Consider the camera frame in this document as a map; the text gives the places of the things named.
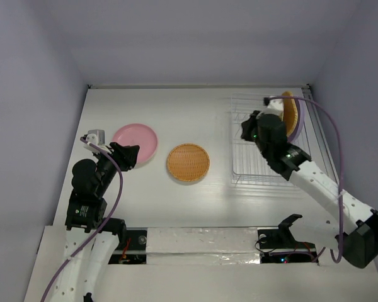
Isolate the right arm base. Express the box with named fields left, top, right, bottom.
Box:
left=255, top=214, right=318, bottom=264

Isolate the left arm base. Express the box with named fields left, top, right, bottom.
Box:
left=108, top=228, right=147, bottom=265

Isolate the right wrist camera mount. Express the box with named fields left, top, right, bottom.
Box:
left=262, top=97, right=284, bottom=120

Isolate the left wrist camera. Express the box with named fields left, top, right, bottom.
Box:
left=80, top=129, right=109, bottom=154

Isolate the pink round plate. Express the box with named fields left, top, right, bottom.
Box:
left=112, top=123, right=158, bottom=167

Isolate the white foil covered board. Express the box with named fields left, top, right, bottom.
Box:
left=146, top=227, right=260, bottom=266

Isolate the white wire dish rack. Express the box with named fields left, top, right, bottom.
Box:
left=231, top=91, right=327, bottom=186

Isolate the square woven orange tray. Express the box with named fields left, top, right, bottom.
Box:
left=282, top=91, right=299, bottom=138

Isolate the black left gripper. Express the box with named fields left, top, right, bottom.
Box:
left=93, top=140, right=139, bottom=194

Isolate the purple plate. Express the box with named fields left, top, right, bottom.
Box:
left=288, top=100, right=306, bottom=142

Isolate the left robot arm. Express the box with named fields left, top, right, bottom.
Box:
left=41, top=135, right=140, bottom=301

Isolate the round woven orange plate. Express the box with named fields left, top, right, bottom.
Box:
left=166, top=143, right=210, bottom=182

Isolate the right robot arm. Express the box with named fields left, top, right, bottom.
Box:
left=241, top=111, right=378, bottom=269

